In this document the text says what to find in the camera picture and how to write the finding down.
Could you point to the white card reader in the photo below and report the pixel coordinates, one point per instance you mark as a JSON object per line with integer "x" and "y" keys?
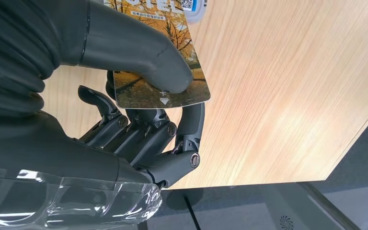
{"x": 198, "y": 11}

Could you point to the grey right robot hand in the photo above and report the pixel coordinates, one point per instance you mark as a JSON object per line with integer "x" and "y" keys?
{"x": 76, "y": 165}

